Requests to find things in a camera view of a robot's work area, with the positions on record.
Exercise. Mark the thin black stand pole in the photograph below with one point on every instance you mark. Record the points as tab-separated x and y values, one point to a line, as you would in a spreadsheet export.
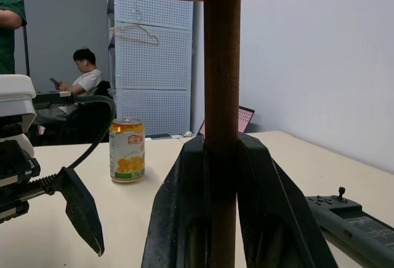
26	46

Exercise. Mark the person in green shirt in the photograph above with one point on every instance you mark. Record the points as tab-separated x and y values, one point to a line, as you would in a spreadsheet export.
6	0

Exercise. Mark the black smartphone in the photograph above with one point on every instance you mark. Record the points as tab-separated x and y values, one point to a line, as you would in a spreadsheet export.
54	82

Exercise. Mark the brown wooden pole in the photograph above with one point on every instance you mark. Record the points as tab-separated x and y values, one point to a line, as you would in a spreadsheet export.
221	64

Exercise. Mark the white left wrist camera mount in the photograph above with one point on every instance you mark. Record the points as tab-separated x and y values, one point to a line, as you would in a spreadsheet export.
15	92

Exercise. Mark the dark flat tablet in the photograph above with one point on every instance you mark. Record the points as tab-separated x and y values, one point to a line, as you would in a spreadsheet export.
157	136

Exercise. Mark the laptop with pink screen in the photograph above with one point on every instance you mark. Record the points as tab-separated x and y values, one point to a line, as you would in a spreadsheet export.
245	119

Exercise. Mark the black office chair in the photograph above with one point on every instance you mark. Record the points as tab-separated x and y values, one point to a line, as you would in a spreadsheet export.
105	89

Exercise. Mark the beige clothes hanger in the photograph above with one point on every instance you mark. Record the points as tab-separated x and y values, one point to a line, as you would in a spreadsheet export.
135	34

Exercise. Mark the white perforated pegboard panel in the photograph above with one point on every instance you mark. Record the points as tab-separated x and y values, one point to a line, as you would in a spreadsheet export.
154	71

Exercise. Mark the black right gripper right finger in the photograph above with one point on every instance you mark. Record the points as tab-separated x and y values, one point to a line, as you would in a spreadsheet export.
264	206

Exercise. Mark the orange juice can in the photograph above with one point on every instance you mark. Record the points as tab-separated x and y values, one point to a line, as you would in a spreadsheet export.
127	154

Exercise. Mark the small white ball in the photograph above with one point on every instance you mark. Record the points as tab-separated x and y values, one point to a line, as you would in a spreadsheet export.
188	133

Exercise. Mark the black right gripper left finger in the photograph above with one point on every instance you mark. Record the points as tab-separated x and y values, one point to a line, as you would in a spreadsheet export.
172	212

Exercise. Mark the black handheld controller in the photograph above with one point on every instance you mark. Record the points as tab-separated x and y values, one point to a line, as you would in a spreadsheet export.
354	221

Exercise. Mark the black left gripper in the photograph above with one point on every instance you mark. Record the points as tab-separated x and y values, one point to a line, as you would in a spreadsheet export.
13	169

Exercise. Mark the seated person in white shirt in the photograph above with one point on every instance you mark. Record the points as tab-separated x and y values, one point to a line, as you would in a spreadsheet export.
89	80

